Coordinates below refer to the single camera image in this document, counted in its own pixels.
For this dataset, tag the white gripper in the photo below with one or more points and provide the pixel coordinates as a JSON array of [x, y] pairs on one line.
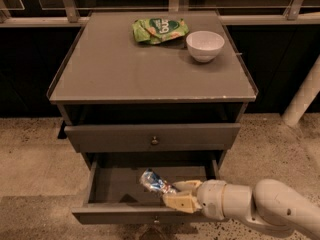
[[210, 194]]

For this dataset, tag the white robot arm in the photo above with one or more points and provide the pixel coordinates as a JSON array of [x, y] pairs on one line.
[[270, 207]]

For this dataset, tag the grey top drawer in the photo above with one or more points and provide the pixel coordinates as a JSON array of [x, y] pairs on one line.
[[137, 138]]

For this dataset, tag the metal railing frame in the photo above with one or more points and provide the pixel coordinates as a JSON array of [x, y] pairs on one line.
[[35, 13]]

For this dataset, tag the green snack bag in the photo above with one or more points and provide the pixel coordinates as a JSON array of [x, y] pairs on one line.
[[158, 30]]

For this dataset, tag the grey drawer cabinet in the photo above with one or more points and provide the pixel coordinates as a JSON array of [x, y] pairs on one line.
[[109, 79]]

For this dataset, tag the brass middle drawer knob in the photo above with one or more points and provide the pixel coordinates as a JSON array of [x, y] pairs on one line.
[[156, 220]]

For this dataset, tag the grey open middle drawer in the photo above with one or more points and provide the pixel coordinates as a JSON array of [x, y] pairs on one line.
[[115, 195]]

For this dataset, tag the brass top drawer knob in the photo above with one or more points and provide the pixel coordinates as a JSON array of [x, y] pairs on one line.
[[154, 141]]

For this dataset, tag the brass drawer knob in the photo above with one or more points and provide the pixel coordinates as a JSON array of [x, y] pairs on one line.
[[154, 141], [156, 220]]

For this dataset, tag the white bowl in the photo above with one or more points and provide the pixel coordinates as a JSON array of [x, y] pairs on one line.
[[204, 46]]

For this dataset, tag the silver blue redbull can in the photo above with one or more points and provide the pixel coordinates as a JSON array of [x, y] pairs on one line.
[[154, 183]]

